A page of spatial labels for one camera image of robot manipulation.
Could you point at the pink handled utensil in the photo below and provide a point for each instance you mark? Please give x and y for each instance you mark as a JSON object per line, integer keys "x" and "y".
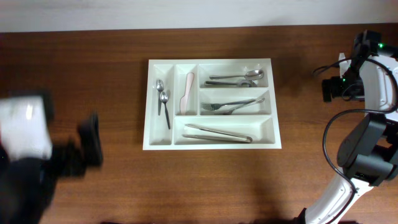
{"x": 184, "y": 99}

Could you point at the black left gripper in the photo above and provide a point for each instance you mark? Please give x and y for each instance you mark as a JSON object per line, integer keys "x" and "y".
{"x": 89, "y": 150}

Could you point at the steel spoon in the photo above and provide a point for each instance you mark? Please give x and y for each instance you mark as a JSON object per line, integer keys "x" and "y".
{"x": 241, "y": 83}

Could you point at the small steel teaspoon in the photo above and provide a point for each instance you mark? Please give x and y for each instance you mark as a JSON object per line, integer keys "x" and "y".
{"x": 160, "y": 88}
{"x": 164, "y": 98}

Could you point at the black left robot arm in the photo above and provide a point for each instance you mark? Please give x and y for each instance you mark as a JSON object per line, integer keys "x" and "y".
{"x": 31, "y": 164}

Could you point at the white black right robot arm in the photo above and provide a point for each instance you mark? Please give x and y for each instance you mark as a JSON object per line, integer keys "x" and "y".
{"x": 368, "y": 155}

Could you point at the steel tablespoon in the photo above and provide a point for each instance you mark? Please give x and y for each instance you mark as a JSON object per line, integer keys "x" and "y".
{"x": 250, "y": 75}

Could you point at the steel fork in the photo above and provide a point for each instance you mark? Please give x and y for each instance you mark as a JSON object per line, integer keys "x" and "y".
{"x": 229, "y": 112}
{"x": 216, "y": 106}

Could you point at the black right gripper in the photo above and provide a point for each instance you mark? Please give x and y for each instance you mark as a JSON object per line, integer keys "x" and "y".
{"x": 336, "y": 89}

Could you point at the white plastic cutlery tray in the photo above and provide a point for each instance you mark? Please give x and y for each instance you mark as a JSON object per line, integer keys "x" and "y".
{"x": 259, "y": 121}

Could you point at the steel table knife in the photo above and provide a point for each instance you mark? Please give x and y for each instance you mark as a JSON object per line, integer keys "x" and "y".
{"x": 228, "y": 138}
{"x": 216, "y": 131}

